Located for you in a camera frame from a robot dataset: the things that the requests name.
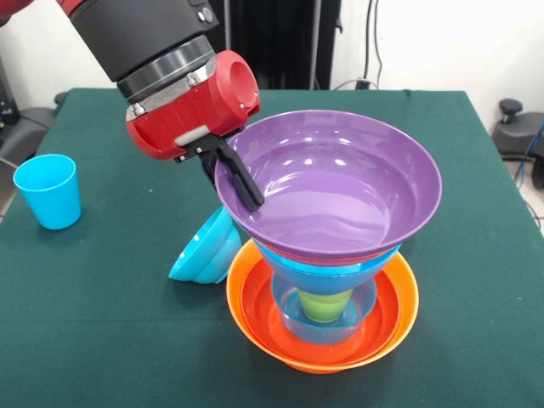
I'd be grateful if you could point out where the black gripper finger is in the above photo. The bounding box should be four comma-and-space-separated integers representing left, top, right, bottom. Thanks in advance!
212, 140, 267, 213
198, 153, 220, 186

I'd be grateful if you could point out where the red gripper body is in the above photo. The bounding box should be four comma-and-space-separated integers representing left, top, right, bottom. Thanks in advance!
126, 49, 262, 162

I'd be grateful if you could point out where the small light blue bowl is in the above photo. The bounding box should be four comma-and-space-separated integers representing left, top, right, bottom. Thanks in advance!
168, 204, 244, 284

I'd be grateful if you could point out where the purple bowl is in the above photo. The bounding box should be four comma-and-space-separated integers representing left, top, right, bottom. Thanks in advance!
214, 110, 444, 261

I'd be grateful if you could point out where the large blue bowl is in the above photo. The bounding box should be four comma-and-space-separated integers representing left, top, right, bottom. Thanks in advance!
253, 241, 402, 298

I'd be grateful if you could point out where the red-orange bowl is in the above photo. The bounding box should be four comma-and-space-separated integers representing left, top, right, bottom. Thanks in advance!
240, 255, 402, 367

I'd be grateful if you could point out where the medium blue bowl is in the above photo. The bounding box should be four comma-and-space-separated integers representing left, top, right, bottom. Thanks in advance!
271, 272, 377, 346

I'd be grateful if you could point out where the green cup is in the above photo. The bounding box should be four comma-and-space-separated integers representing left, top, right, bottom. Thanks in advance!
297, 289, 352, 324

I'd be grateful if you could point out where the large orange bowl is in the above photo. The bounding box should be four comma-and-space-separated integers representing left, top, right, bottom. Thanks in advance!
226, 238, 420, 375

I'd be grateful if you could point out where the blue cup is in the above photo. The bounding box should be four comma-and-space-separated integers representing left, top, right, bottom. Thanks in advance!
13, 154, 82, 231

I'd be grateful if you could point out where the black office chair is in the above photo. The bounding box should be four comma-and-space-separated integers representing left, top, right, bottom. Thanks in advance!
0, 58, 69, 167
495, 99, 544, 162

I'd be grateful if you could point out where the dark green tablecloth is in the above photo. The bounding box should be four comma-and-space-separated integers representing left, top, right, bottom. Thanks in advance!
0, 88, 544, 408

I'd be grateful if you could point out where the black hanging cable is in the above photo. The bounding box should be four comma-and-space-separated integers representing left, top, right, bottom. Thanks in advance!
367, 0, 383, 89

